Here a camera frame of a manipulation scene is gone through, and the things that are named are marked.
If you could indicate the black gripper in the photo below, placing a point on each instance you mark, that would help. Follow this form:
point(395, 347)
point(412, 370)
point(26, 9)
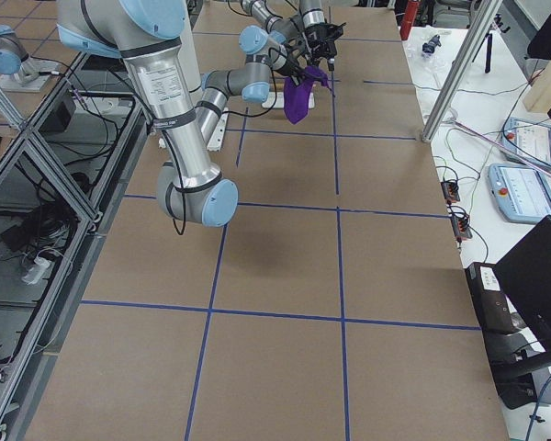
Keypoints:
point(317, 38)
point(301, 62)

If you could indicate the purple towel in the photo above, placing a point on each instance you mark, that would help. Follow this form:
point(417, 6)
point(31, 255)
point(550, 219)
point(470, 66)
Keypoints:
point(296, 95)

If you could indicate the white towel rack base tray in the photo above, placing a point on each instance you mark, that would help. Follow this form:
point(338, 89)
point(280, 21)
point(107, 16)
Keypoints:
point(277, 100)

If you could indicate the red cylinder bottle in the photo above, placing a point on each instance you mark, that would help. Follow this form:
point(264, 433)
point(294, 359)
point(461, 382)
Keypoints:
point(408, 19)

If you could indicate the folded dark umbrella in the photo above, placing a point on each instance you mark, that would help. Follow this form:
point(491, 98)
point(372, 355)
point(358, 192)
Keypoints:
point(429, 47)

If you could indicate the orange connector box far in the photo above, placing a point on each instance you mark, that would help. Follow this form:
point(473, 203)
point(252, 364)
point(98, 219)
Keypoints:
point(450, 189)

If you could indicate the orange connector box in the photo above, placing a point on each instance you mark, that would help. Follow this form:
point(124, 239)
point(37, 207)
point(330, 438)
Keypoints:
point(450, 189)
point(460, 221)

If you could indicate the orange connector box near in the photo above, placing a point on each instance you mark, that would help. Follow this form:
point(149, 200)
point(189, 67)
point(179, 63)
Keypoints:
point(460, 221)

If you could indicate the wooden beam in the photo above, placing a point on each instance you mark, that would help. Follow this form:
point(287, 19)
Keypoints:
point(538, 99)

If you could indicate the teach pendant far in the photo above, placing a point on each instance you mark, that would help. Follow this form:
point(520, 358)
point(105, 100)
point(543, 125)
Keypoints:
point(526, 137)

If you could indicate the teach pendant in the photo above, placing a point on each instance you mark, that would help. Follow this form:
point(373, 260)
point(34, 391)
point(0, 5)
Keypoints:
point(526, 137)
point(522, 194)

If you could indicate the teach pendant near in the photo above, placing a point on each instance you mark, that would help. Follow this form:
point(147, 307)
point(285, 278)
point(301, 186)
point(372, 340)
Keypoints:
point(522, 194)

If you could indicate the reacher grabber tool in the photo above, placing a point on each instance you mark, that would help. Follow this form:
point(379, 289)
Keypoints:
point(536, 164)

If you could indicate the black computer box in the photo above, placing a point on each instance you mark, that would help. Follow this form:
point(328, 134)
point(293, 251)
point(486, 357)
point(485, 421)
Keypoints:
point(490, 304)

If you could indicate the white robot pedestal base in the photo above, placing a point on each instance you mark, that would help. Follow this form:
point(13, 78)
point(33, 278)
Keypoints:
point(218, 128)

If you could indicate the aluminium frame post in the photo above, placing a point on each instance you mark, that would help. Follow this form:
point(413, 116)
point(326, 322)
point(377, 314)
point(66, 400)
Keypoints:
point(472, 41)

